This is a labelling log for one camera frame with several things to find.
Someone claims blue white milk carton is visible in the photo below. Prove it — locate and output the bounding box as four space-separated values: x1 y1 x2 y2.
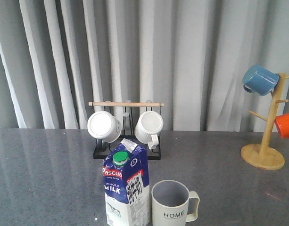
102 138 150 226

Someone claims grey white curtain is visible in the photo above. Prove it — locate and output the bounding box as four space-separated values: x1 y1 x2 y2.
0 0 289 131

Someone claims orange mug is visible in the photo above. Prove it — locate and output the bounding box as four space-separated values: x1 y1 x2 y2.
274 113 289 138

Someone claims black wire mug rack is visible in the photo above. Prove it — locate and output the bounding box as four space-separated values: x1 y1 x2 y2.
88 100 165 159

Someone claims white HOME mug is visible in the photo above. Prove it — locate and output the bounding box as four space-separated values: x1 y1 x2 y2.
151 180 200 226

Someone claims white smooth mug on rack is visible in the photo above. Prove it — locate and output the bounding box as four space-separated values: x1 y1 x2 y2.
87 111 122 143

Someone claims white ribbed mug on rack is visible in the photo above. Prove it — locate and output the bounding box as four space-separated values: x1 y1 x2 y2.
134 111 164 150

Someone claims wooden mug tree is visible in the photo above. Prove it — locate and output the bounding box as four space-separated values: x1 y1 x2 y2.
240 73 289 170

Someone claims blue mug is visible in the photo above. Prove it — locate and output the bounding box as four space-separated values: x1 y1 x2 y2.
242 65 280 96

